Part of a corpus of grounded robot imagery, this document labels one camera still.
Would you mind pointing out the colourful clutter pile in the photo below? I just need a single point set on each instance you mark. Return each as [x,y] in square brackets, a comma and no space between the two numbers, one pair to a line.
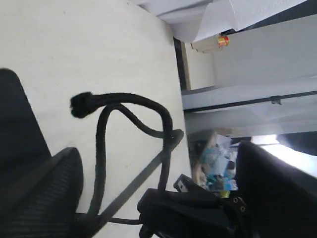
[213,163]

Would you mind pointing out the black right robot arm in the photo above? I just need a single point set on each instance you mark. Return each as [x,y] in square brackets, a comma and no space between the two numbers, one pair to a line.
[191,212]

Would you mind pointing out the red yellow small object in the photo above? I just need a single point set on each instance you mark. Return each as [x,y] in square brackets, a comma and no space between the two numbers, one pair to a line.
[223,41]

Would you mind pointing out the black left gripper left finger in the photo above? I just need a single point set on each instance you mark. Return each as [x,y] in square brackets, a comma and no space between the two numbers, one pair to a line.
[43,203]

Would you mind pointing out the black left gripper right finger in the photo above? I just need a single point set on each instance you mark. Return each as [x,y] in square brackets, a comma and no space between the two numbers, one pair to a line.
[281,199]

